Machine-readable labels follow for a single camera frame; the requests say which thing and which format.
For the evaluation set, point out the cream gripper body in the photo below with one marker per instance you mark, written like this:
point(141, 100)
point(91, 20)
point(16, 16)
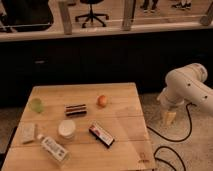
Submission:
point(168, 117)

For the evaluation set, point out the black red snack box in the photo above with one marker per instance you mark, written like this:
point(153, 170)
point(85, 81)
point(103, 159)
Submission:
point(101, 134)

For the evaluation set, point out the orange apple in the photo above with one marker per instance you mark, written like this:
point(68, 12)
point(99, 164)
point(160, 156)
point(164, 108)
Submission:
point(102, 101)

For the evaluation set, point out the clear plastic bottle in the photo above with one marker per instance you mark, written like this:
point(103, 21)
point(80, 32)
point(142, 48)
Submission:
point(57, 151)

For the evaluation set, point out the white paper cup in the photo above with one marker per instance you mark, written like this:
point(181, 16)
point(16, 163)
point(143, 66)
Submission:
point(67, 128)

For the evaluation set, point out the wooden table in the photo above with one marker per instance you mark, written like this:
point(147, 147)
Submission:
point(122, 117)

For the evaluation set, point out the green plastic cup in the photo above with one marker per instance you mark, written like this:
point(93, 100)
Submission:
point(36, 105)

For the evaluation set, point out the black office chair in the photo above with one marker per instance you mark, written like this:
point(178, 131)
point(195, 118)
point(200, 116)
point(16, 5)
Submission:
point(90, 16)

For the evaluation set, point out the dark striped chocolate bar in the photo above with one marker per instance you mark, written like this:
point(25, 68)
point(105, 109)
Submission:
point(75, 110)

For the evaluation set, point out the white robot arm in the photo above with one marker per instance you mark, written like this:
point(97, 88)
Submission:
point(185, 84)

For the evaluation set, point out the pale tissue packet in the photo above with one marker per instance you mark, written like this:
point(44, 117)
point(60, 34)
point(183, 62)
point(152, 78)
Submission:
point(28, 132)

